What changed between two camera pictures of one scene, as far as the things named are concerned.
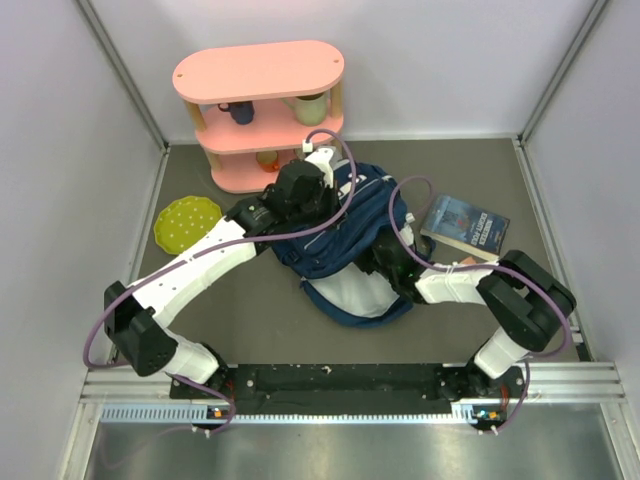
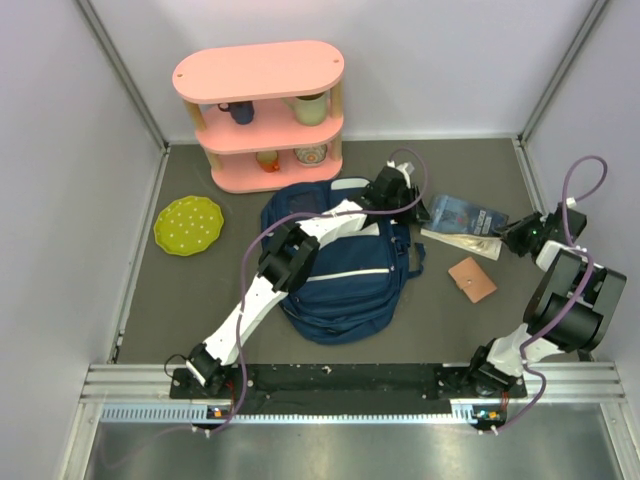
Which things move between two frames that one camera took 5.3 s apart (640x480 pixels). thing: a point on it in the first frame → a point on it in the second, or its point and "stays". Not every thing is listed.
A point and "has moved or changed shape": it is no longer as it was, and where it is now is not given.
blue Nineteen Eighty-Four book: x=464 y=227 stays
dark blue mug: x=241 y=111 stays
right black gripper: x=363 y=263 → x=509 y=233
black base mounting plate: x=358 y=384 stays
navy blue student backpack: x=335 y=288 has moved or changed shape
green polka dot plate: x=183 y=221 stays
